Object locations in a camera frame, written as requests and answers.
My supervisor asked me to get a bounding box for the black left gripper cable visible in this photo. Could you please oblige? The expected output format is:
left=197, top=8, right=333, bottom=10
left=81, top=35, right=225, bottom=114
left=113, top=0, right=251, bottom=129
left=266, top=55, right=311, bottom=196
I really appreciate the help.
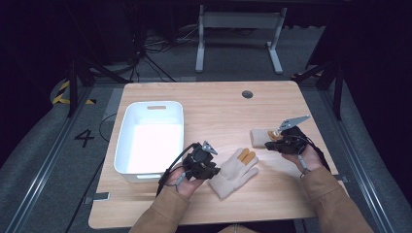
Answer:
left=155, top=142, right=199, bottom=198

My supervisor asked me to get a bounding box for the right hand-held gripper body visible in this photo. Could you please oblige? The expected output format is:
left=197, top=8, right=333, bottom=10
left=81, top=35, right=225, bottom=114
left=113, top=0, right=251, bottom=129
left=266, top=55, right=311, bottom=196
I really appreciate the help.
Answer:
left=277, top=115, right=311, bottom=155

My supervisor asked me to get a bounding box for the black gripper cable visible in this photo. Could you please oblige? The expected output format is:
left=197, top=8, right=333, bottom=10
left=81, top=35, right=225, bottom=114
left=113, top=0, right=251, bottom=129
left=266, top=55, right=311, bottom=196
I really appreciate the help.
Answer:
left=299, top=135, right=332, bottom=173
left=155, top=142, right=199, bottom=198

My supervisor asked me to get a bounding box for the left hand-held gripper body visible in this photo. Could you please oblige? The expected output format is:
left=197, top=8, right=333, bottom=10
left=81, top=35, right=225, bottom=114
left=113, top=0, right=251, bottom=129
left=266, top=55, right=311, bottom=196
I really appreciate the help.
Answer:
left=182, top=140, right=219, bottom=181

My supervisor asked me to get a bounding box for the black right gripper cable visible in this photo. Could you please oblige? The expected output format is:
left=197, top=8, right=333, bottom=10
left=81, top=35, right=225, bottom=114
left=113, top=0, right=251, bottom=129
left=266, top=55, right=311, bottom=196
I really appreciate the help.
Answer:
left=299, top=135, right=332, bottom=173

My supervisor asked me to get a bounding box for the person's right hand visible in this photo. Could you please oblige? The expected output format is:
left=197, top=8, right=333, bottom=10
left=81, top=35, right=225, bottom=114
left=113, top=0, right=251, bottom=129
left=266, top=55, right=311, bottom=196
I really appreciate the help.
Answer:
left=281, top=144, right=325, bottom=178

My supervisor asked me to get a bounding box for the beige glove with orange patch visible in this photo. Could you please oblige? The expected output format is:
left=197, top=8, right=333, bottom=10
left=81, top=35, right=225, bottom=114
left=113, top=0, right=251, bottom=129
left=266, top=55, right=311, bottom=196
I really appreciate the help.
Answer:
left=250, top=127, right=285, bottom=150
left=207, top=148, right=260, bottom=200

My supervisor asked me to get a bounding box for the yellow black hazard tape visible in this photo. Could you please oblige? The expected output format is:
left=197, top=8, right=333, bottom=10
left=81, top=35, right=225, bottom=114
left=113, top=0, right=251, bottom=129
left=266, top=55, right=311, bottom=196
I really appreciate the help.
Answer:
left=51, top=80, right=97, bottom=106

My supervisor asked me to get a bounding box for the person's left hand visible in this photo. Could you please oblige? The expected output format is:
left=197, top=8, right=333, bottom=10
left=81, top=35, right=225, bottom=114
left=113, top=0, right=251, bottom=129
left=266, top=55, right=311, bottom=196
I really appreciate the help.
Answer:
left=166, top=163, right=206, bottom=199

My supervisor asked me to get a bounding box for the bundle of floor cables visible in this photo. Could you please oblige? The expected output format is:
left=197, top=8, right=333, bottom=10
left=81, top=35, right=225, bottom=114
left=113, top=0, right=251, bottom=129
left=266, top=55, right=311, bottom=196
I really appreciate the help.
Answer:
left=129, top=23, right=202, bottom=83

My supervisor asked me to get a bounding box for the black metal stand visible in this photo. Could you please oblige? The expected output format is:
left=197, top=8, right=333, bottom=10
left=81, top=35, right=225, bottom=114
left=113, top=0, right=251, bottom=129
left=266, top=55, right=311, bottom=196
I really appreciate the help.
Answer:
left=66, top=56, right=132, bottom=118
left=291, top=59, right=345, bottom=121

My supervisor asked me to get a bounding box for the grey metal desk frame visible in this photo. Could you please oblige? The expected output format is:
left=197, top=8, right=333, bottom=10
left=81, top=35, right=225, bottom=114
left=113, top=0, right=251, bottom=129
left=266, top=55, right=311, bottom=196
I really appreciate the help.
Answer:
left=194, top=4, right=289, bottom=75

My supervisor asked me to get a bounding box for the thin black floor cable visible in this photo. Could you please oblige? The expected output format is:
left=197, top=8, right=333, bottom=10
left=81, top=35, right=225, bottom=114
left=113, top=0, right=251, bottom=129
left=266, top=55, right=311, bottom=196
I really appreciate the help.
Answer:
left=97, top=113, right=118, bottom=144

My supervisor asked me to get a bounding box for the white plastic bin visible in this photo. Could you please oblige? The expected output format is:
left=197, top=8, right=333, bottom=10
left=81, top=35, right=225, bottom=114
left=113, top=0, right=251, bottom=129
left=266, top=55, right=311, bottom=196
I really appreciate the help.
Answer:
left=113, top=100, right=185, bottom=183

